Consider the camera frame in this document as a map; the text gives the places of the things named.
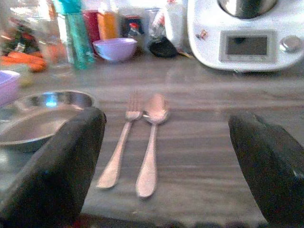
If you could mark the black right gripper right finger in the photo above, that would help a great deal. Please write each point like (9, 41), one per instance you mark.
(270, 166)

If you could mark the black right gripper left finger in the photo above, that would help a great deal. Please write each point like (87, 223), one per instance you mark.
(52, 171)

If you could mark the round steel plate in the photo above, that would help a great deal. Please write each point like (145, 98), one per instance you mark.
(35, 121)

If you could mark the silver metal fork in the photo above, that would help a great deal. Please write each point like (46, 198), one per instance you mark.
(123, 140)

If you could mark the grey cloth napkin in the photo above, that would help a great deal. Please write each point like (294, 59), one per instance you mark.
(190, 171)

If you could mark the purple plastic container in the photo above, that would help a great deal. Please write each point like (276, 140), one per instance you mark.
(7, 86)

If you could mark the silver metal spoon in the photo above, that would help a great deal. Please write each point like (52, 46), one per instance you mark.
(149, 152)

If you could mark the white kitchen cooking machine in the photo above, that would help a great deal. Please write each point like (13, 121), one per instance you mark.
(247, 45)

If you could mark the teal plastic bottle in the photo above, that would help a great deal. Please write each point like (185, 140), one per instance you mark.
(78, 40)

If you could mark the clear glass jar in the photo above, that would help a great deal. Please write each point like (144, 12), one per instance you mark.
(47, 35)

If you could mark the purple plastic bowl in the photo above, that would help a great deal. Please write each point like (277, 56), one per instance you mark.
(115, 49)

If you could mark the red container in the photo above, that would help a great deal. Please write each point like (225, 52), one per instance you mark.
(92, 27)

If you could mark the black rounded object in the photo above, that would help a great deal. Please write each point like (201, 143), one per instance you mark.
(162, 48)

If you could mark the dark jar with red label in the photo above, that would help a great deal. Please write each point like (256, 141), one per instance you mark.
(133, 27)

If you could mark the white plastic bottle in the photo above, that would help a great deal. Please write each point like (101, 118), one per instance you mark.
(174, 23)

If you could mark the clear plastic packet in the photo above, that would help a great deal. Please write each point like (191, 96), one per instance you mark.
(155, 23)

